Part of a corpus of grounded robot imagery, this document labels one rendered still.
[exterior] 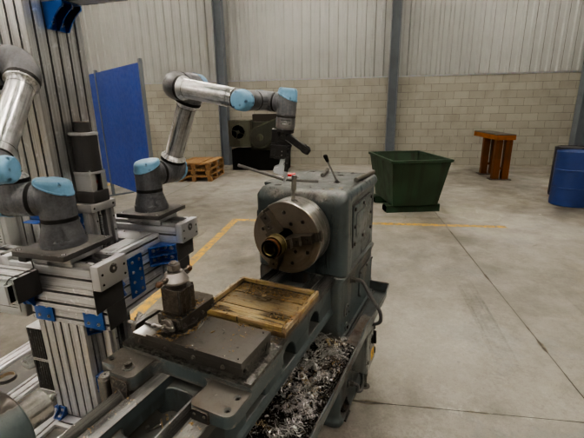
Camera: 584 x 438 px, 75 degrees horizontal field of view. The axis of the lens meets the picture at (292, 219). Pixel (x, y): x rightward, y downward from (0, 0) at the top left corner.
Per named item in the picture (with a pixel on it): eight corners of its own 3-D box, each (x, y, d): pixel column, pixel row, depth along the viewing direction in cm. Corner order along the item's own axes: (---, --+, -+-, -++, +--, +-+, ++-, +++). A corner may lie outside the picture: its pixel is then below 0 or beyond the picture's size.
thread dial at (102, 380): (110, 395, 114) (106, 368, 111) (119, 399, 112) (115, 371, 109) (100, 404, 110) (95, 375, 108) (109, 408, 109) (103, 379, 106)
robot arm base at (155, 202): (127, 211, 175) (124, 190, 173) (148, 203, 189) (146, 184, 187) (155, 213, 171) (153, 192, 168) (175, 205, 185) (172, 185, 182)
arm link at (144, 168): (129, 189, 175) (125, 160, 171) (153, 184, 187) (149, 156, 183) (148, 191, 170) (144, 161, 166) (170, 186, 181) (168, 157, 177)
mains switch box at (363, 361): (358, 375, 237) (362, 253, 215) (385, 383, 230) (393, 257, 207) (341, 414, 208) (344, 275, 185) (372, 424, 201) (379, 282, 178)
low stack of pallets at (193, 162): (194, 173, 1020) (193, 156, 1007) (225, 173, 1011) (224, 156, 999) (175, 182, 900) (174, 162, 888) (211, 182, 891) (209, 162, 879)
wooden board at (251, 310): (242, 283, 168) (242, 275, 167) (319, 299, 153) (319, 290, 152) (199, 316, 142) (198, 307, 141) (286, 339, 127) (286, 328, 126)
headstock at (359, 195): (301, 229, 242) (301, 169, 232) (376, 239, 223) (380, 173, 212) (254, 262, 191) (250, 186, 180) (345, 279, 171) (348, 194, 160)
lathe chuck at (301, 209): (262, 255, 180) (265, 191, 170) (323, 273, 168) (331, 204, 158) (251, 262, 172) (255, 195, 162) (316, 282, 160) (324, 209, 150)
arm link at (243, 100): (148, 67, 153) (248, 84, 132) (169, 69, 162) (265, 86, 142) (148, 97, 157) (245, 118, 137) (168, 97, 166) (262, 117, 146)
